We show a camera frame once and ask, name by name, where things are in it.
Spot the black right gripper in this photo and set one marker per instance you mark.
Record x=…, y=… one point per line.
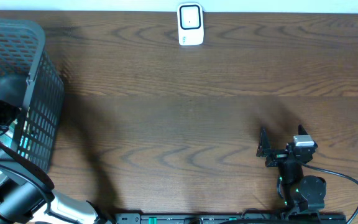
x=277, y=156

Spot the grey plastic mesh basket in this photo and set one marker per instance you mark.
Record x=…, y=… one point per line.
x=29, y=81

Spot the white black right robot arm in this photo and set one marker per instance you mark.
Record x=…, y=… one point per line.
x=301, y=193

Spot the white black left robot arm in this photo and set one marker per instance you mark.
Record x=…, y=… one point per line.
x=27, y=194

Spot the white barcode scanner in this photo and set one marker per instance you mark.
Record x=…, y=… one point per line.
x=190, y=24

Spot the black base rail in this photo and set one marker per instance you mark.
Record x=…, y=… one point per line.
x=252, y=217

